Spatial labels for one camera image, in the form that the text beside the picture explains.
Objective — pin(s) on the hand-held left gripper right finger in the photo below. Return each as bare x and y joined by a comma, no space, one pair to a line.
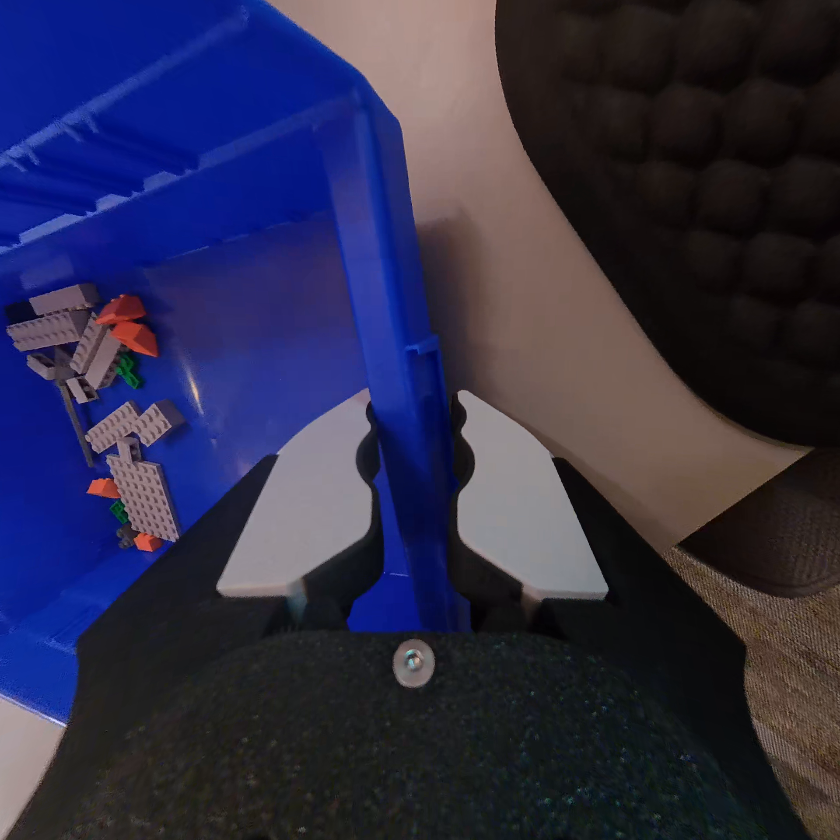
532,519

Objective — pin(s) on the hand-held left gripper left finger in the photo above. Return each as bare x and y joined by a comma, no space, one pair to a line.
302,519

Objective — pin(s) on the black quilted wrist rest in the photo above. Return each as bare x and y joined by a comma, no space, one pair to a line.
683,171

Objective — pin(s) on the blue plastic bin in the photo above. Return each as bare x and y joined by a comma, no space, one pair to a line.
263,328

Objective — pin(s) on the pile of grey orange bricks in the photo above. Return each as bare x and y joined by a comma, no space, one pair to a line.
131,492

